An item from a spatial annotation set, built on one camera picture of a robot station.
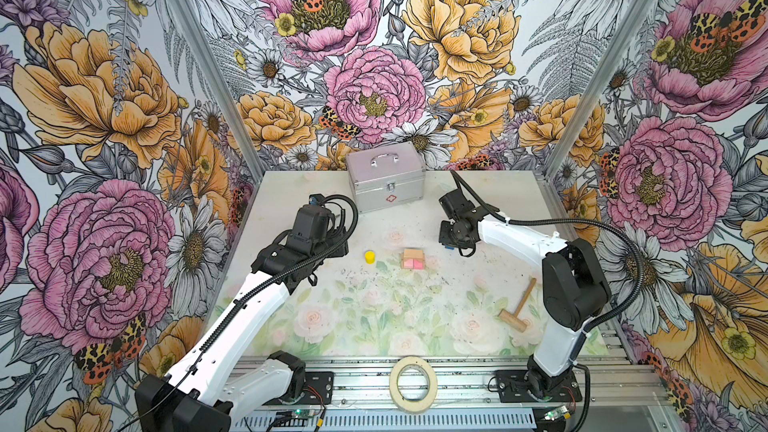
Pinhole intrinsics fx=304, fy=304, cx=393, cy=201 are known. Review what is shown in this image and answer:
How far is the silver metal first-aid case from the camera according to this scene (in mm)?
1040

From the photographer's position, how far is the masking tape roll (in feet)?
2.33

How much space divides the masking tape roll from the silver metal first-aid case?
513 millimetres
